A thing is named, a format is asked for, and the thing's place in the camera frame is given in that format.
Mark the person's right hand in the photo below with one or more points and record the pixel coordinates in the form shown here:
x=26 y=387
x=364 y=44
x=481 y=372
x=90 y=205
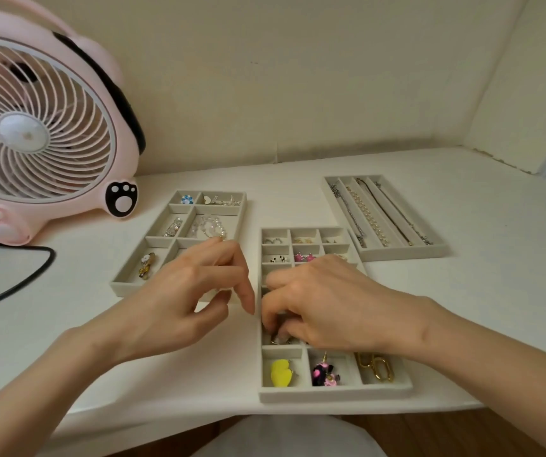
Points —
x=349 y=309

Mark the person's left hand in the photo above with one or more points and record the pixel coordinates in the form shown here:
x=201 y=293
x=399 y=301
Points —
x=173 y=309

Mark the gold oval hoop earring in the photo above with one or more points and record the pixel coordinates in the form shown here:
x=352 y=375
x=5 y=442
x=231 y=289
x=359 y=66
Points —
x=381 y=361
x=362 y=362

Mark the grey bracelet tray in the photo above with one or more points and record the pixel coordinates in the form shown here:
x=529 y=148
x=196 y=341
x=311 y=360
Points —
x=121 y=287

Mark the pink black bow earring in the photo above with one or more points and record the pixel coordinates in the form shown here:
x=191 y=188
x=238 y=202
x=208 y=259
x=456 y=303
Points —
x=324 y=373

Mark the gold heart hoop earring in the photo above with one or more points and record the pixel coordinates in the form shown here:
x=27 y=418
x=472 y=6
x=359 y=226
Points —
x=282 y=340

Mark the grey earring grid tray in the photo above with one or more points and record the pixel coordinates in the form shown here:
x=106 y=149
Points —
x=334 y=394

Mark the yellow enamel earring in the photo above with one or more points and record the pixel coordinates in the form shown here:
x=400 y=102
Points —
x=277 y=376
x=285 y=367

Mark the grey necklace tray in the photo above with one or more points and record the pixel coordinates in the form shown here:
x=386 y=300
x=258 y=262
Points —
x=437 y=254

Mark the rhinestone bow brooch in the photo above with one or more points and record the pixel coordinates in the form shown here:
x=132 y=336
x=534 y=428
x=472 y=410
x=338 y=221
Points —
x=226 y=200

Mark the person's right forearm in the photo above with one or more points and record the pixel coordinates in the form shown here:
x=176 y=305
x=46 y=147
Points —
x=511 y=371

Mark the white table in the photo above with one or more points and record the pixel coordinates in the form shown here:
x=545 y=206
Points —
x=492 y=256

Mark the pink animal-shaped desk fan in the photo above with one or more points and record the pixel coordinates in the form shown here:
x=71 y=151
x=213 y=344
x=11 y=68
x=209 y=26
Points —
x=35 y=137

